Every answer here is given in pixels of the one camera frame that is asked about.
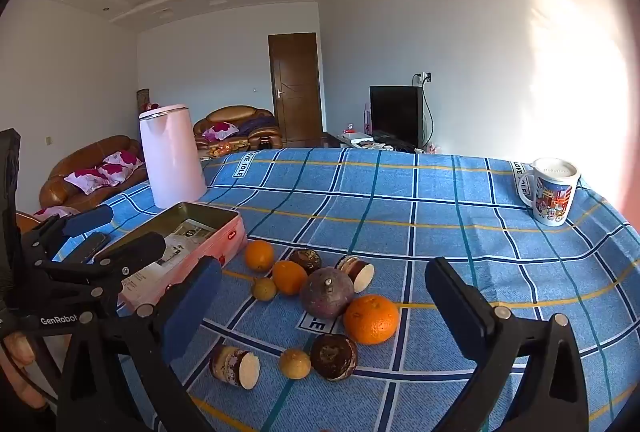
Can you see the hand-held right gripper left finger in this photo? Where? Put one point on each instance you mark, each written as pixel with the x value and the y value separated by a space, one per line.
pixel 192 307

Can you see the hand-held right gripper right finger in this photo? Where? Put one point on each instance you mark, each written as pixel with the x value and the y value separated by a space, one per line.
pixel 450 302

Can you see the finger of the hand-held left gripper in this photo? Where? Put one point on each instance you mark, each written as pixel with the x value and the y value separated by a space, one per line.
pixel 135 249
pixel 87 218

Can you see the pink tin box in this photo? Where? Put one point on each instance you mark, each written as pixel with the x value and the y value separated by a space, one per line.
pixel 220 237

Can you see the large orange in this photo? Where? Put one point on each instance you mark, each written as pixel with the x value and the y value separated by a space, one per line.
pixel 371 319

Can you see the round purple fruit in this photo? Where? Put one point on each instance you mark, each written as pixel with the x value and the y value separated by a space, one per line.
pixel 327 294

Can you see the person's left hand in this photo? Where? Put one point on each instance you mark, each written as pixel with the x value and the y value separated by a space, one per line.
pixel 17 349

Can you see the pink floral cloth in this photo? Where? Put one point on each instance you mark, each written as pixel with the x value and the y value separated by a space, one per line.
pixel 52 212

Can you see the brown leather sofa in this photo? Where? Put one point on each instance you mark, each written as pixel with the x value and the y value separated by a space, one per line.
pixel 60 192

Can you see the floral cushion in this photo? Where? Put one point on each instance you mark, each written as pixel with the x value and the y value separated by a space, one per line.
pixel 122 160
pixel 87 179
pixel 220 130

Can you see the printed paper leaflet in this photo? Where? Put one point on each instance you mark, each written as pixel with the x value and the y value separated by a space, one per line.
pixel 182 232

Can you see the cut brown fruit piece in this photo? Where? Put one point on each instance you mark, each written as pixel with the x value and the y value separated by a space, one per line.
pixel 356 272
pixel 234 366

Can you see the small yellow fruit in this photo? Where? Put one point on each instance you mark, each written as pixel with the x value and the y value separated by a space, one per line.
pixel 263 288
pixel 294 363

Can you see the blue plaid tablecloth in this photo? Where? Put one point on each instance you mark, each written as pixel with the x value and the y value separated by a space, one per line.
pixel 400 222

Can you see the pink electric kettle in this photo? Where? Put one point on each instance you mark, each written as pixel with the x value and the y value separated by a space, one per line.
pixel 170 157

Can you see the dark brown fruit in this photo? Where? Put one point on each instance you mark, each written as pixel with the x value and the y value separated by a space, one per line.
pixel 334 356
pixel 305 259

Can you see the woven basket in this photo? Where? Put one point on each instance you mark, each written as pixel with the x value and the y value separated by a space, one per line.
pixel 143 97

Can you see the white cartoon print mug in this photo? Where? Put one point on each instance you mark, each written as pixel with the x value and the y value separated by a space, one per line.
pixel 550 197

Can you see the brown leather armchair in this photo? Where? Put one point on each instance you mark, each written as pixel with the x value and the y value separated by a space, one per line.
pixel 230 114

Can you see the purple blanket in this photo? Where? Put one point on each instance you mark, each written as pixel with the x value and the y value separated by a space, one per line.
pixel 255 124

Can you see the white flat box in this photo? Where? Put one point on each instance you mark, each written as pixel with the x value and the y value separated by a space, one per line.
pixel 361 138

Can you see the black television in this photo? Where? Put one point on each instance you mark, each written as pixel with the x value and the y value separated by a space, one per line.
pixel 395 114

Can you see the low television stand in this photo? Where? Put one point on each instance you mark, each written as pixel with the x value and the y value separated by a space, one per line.
pixel 335 139

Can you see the brown wooden door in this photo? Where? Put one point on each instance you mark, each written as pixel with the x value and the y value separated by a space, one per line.
pixel 295 92

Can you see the wall power outlet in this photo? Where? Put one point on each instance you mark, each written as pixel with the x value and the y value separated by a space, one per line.
pixel 425 77

